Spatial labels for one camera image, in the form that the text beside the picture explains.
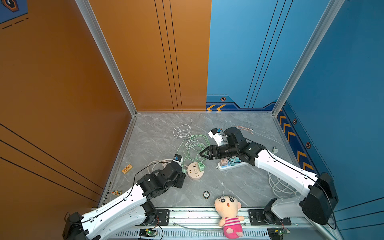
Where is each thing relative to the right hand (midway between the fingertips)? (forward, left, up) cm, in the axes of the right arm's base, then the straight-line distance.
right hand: (204, 153), depth 73 cm
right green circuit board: (-29, -37, -21) cm, 52 cm away
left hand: (-5, +11, -11) cm, 16 cm away
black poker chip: (-13, -1, -21) cm, 25 cm away
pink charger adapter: (+2, -11, -13) cm, 18 cm away
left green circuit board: (-30, +25, -21) cm, 45 cm away
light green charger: (0, +2, -14) cm, 14 cm away
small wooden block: (0, +46, -19) cm, 50 cm away
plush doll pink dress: (-21, -11, -13) cm, 27 cm away
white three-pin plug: (+14, -47, -20) cm, 52 cm away
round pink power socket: (-2, +6, -19) cm, 20 cm away
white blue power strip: (+2, -14, -19) cm, 24 cm away
